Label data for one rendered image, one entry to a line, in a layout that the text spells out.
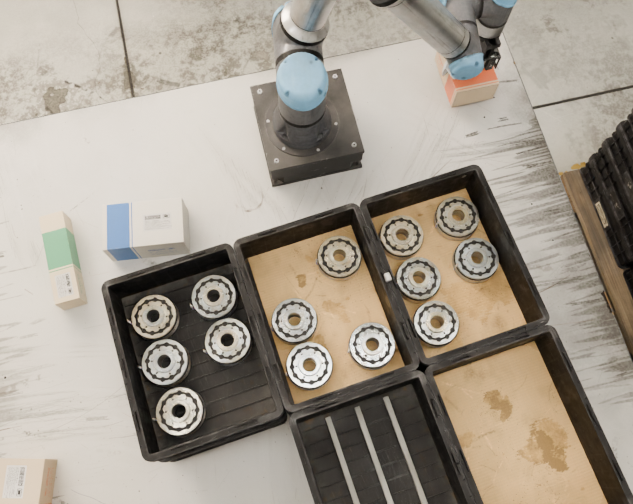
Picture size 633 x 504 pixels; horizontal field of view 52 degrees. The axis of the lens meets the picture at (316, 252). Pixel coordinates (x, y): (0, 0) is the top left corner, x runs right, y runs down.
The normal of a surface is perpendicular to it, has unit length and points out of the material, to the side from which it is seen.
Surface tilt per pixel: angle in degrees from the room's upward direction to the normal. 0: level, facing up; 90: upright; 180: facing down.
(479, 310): 0
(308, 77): 9
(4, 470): 0
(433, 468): 0
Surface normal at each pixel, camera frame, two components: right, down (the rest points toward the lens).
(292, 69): 0.04, -0.16
